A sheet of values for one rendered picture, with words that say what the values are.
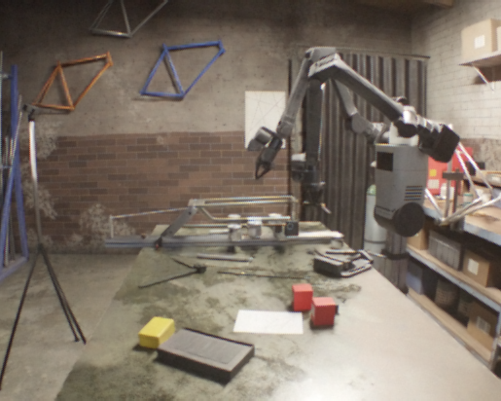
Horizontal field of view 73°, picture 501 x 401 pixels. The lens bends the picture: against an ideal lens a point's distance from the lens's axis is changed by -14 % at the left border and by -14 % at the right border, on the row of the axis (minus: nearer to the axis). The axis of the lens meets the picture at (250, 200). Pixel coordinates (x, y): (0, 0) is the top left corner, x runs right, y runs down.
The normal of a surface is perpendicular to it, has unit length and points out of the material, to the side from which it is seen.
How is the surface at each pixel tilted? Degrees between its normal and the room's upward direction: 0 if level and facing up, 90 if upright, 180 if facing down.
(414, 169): 90
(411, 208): 90
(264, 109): 90
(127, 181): 90
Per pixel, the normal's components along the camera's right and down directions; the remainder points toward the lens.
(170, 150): 0.09, 0.17
